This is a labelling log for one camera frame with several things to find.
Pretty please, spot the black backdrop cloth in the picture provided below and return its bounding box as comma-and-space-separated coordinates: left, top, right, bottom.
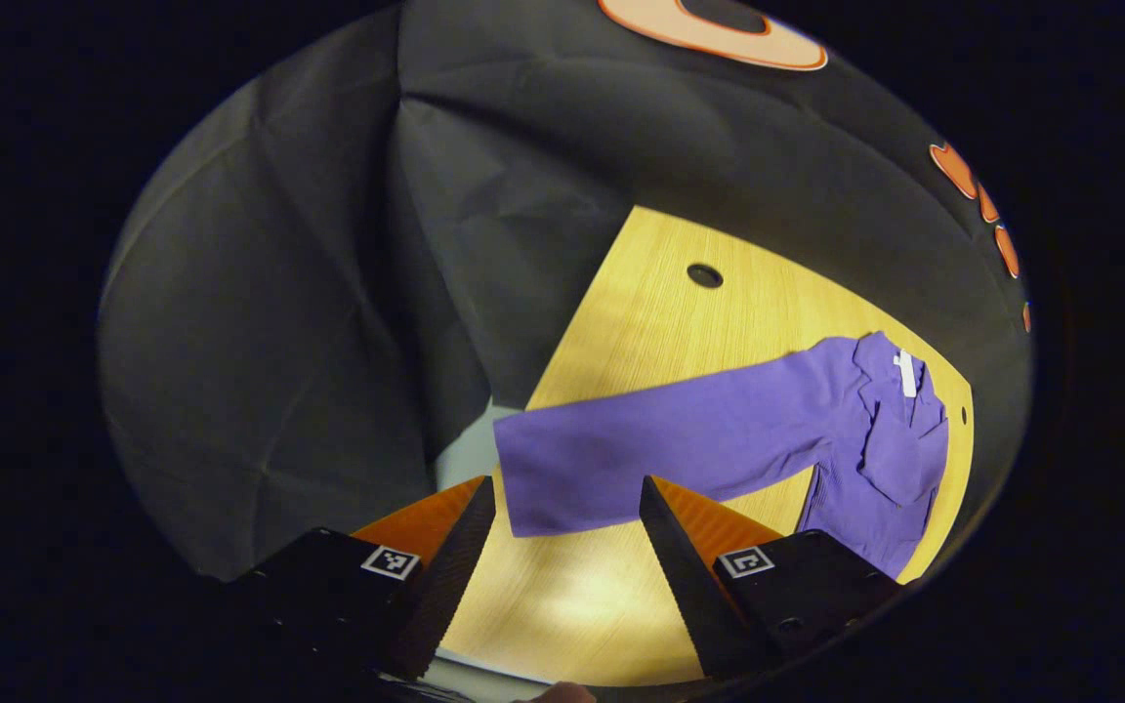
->
99, 0, 1034, 582

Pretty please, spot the purple shirt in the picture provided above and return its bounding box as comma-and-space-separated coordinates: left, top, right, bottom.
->
492, 330, 951, 582

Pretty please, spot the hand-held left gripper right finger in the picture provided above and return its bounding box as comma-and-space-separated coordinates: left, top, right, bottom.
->
639, 475, 905, 682

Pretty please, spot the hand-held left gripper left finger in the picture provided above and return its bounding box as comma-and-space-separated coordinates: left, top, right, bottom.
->
226, 476, 497, 682

